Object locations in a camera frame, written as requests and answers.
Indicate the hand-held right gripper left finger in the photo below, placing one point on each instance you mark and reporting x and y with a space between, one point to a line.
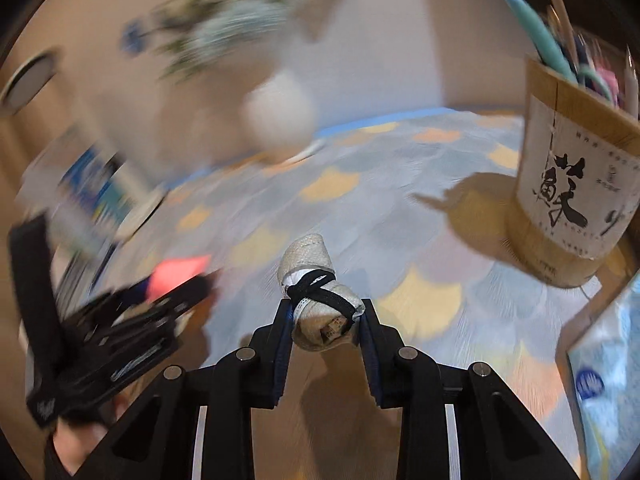
282 357

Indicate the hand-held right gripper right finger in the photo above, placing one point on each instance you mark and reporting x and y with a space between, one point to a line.
372 357

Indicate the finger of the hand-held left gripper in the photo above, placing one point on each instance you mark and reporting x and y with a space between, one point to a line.
120 365
150 300

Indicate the pink packet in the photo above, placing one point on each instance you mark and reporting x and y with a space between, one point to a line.
175 270

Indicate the white belt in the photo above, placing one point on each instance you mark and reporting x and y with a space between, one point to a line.
310 260

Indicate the person's left hand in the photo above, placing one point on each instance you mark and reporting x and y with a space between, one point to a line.
75 442

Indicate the row of books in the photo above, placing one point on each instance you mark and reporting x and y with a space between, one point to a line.
95 185

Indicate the white ribbed vase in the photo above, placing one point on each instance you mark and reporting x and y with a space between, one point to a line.
277 110

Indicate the white desk lamp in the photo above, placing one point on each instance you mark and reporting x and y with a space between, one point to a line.
30 80

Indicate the blue dotted tissue pack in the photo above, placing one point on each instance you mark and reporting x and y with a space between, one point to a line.
610 360

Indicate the bamboo pen holder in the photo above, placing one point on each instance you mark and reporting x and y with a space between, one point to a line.
565 160

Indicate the pink pen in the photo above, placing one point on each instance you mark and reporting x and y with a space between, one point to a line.
607 79

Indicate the dark blue pen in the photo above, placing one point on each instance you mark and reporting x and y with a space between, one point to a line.
583 57

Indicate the white pen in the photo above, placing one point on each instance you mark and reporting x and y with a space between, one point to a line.
630 80

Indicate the beige pen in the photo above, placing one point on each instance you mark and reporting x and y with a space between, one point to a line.
559 5

